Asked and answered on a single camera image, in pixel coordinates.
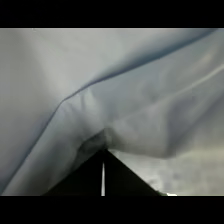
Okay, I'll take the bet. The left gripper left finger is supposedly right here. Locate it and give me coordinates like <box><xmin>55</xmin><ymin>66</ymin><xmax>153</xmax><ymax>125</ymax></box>
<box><xmin>42</xmin><ymin>148</ymin><xmax>104</xmax><ymax>197</ymax></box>

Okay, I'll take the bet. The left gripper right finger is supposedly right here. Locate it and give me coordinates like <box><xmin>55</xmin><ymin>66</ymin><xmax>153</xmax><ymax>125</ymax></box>
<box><xmin>103</xmin><ymin>148</ymin><xmax>162</xmax><ymax>197</ymax></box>

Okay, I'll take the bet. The white shirt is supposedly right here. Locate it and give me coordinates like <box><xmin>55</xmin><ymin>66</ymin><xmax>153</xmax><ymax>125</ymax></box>
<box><xmin>0</xmin><ymin>28</ymin><xmax>224</xmax><ymax>197</ymax></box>

